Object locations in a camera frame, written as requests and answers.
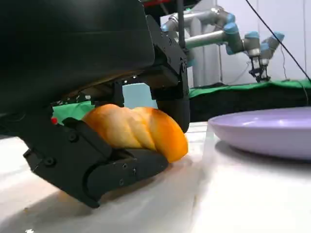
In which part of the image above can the thin black hanging cable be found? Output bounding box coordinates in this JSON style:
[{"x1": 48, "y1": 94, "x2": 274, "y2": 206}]
[{"x1": 245, "y1": 0, "x2": 311, "y2": 81}]

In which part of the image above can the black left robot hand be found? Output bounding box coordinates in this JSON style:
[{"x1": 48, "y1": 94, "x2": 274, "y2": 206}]
[{"x1": 0, "y1": 0, "x2": 190, "y2": 209}]

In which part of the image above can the orange and white toy bread roll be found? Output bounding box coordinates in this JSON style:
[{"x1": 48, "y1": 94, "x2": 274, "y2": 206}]
[{"x1": 81, "y1": 103, "x2": 189, "y2": 164}]

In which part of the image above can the lilac plate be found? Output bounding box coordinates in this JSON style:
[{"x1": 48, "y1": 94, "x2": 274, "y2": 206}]
[{"x1": 207, "y1": 108, "x2": 311, "y2": 161}]

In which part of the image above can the black draped desk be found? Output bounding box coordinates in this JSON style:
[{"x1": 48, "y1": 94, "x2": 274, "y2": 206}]
[{"x1": 189, "y1": 83, "x2": 311, "y2": 123}]

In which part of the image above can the black vertical pole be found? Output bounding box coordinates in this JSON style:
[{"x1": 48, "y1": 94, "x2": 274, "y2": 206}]
[{"x1": 176, "y1": 0, "x2": 190, "y2": 55}]

